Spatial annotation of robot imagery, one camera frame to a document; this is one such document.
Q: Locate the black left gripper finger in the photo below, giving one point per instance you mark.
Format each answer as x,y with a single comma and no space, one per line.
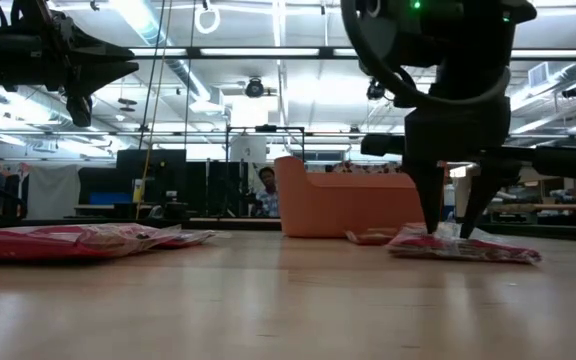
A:
100,75
100,52

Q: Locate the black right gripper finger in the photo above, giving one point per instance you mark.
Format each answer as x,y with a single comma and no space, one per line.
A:
430,195
483,195

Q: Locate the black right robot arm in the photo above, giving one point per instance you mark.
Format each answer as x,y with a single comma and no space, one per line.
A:
468,30

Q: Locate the patterned cloth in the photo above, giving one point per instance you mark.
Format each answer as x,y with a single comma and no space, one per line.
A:
368,167

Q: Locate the wooden shelf bench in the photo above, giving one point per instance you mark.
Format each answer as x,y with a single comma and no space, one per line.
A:
558,206

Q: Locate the orange plastic basket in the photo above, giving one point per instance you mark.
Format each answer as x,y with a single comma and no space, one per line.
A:
338,205

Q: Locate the white cloth sheet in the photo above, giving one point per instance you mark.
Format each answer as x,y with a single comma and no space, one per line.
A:
53,192

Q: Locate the white cylinder tank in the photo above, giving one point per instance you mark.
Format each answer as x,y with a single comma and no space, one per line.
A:
248,150

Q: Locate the round black ceiling camera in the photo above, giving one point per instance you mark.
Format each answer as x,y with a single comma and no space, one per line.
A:
254,88

